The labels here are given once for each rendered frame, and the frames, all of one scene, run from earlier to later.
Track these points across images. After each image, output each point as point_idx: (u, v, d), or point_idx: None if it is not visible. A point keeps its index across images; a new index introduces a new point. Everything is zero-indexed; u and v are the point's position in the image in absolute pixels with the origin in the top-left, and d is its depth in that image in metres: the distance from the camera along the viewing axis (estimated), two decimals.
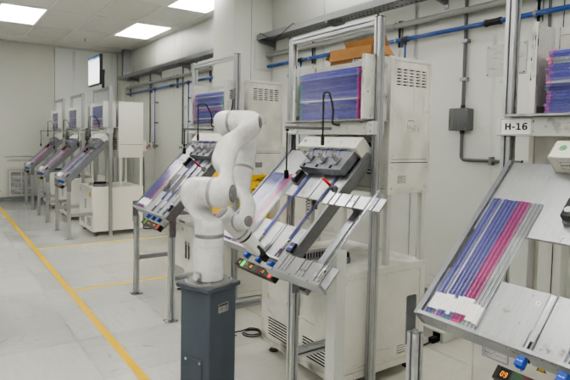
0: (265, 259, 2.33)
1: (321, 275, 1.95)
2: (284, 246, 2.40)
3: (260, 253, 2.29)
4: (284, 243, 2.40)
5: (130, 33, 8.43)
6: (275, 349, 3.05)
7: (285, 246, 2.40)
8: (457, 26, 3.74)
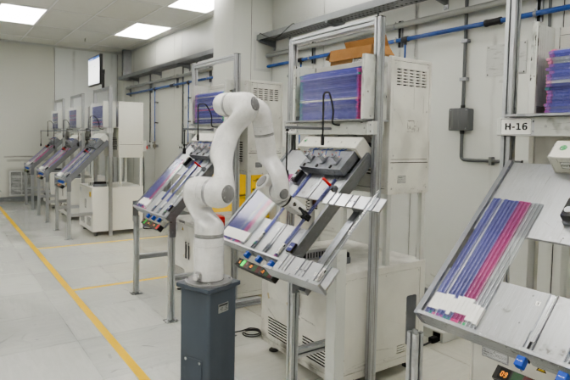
0: None
1: (321, 275, 1.95)
2: (280, 250, 2.38)
3: None
4: (280, 248, 2.39)
5: (130, 33, 8.43)
6: (275, 349, 3.05)
7: (281, 250, 2.38)
8: (457, 26, 3.74)
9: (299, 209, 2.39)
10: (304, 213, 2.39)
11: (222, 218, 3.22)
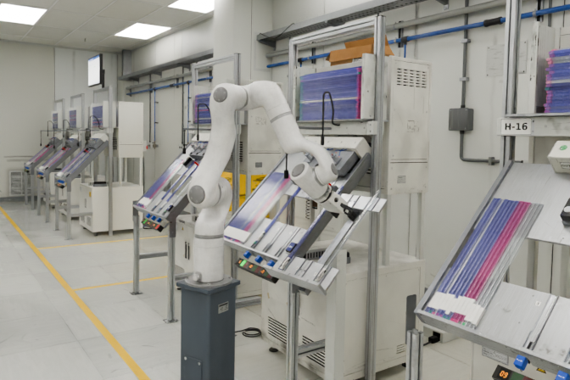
0: None
1: (321, 275, 1.95)
2: (284, 265, 2.12)
3: None
4: (284, 262, 2.12)
5: (130, 33, 8.43)
6: (275, 349, 3.05)
7: (285, 265, 2.12)
8: (457, 26, 3.74)
9: (341, 204, 1.93)
10: (348, 208, 1.92)
11: None
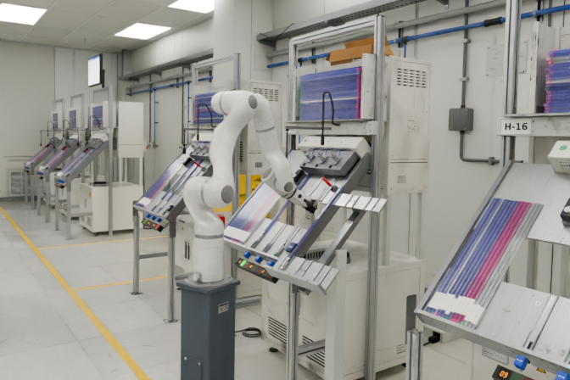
0: None
1: (282, 247, 2.39)
2: (284, 265, 2.12)
3: None
4: (284, 262, 2.12)
5: (130, 33, 8.43)
6: (275, 349, 3.05)
7: (285, 265, 2.12)
8: (457, 26, 3.74)
9: (304, 201, 2.40)
10: (310, 204, 2.41)
11: (222, 218, 3.22)
